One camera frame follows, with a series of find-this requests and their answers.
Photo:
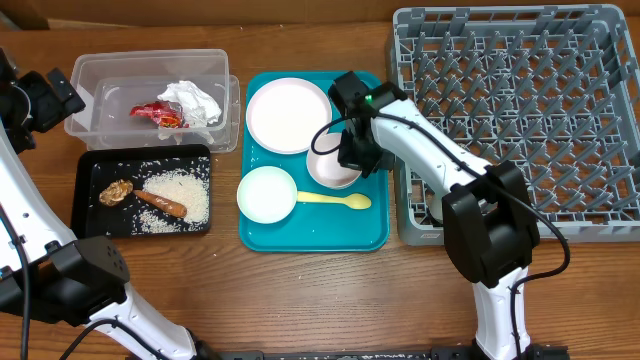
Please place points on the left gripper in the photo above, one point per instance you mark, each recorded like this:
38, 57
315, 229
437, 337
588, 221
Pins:
52, 109

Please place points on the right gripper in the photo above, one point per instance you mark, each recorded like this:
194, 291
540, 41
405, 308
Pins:
348, 156

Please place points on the pink bowl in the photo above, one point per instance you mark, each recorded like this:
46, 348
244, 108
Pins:
325, 169

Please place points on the white bowl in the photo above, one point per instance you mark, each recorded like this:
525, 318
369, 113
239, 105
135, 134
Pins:
266, 195

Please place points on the brown food scrap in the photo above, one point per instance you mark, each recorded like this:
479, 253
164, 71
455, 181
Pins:
116, 192

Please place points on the red snack wrapper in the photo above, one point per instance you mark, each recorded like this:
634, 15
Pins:
165, 114

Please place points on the white napkin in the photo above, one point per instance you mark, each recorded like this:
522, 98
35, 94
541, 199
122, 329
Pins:
199, 109

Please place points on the brown sausage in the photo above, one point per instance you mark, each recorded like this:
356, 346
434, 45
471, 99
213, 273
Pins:
168, 206

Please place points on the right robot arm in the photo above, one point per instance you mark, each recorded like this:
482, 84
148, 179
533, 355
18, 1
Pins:
489, 234

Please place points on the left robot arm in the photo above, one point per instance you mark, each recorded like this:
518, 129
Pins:
47, 273

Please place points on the grey dishwasher rack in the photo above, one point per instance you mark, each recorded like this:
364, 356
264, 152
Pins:
553, 89

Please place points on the yellow plastic spoon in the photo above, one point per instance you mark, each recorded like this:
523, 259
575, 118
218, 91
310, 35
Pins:
354, 201

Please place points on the large white plate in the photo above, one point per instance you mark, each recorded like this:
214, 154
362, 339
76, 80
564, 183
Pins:
283, 115

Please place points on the teal serving tray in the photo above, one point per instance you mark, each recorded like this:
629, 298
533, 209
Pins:
316, 227

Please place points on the black tray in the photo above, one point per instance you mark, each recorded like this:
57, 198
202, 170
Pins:
91, 158

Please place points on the clear plastic bin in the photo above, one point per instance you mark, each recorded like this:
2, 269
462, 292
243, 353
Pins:
112, 84

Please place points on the spilled white rice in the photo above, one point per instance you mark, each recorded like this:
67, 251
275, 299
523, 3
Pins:
180, 192

